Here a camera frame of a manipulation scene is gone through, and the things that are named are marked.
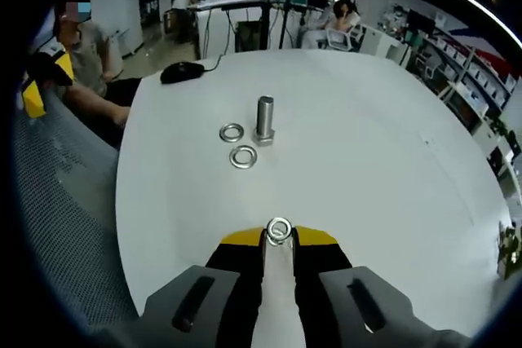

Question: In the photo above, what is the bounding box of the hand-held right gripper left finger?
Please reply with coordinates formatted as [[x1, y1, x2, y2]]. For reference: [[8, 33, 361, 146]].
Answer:
[[87, 225, 266, 348]]

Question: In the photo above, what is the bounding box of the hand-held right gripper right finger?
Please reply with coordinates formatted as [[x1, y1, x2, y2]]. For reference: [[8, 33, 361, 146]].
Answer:
[[291, 225, 470, 348]]

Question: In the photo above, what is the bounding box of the small steel washer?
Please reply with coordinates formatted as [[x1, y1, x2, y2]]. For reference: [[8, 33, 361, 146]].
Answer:
[[265, 217, 293, 248]]

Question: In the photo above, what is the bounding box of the large steel washer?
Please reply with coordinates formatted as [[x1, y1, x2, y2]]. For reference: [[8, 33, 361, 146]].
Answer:
[[228, 145, 258, 170], [219, 122, 246, 143]]

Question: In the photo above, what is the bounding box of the large steel threaded stud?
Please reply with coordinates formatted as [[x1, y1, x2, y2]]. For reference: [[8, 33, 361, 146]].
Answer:
[[251, 95, 275, 148]]

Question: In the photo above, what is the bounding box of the white tall cabinet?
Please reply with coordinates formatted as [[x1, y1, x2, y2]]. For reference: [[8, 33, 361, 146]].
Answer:
[[90, 0, 144, 59]]

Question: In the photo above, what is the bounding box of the grey mesh office chair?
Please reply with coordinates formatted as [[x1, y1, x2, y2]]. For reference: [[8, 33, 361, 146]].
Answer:
[[11, 86, 139, 337]]

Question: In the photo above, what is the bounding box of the black computer mouse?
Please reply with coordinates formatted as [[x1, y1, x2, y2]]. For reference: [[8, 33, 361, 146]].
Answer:
[[160, 61, 205, 85]]

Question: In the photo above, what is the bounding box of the potted green plant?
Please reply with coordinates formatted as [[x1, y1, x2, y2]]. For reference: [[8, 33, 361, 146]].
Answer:
[[497, 219, 522, 280]]

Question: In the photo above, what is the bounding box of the white standing desk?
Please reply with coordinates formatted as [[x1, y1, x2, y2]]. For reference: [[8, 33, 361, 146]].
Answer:
[[188, 0, 282, 59]]

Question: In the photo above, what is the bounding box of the black computer tower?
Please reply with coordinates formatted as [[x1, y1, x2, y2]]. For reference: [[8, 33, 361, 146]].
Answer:
[[236, 20, 264, 54]]

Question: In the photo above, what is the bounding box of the white office chair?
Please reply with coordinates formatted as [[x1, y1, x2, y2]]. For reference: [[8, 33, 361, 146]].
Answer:
[[324, 24, 364, 54]]

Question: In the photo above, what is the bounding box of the white low cabinet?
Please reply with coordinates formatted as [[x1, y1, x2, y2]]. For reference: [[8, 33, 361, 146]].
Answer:
[[361, 24, 409, 66]]

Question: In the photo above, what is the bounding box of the metal shelving unit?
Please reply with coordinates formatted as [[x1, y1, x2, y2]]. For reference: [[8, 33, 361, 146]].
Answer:
[[407, 9, 522, 129]]

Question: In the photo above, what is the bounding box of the row of white storage bins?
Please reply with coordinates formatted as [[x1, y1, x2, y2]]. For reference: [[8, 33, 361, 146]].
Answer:
[[431, 33, 517, 108]]

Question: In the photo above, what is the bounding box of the small black monitor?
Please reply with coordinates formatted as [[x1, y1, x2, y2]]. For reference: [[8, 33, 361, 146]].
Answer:
[[407, 9, 436, 35]]

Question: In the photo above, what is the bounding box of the black mouse cable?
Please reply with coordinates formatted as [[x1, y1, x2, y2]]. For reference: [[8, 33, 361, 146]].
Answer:
[[202, 53, 224, 73]]

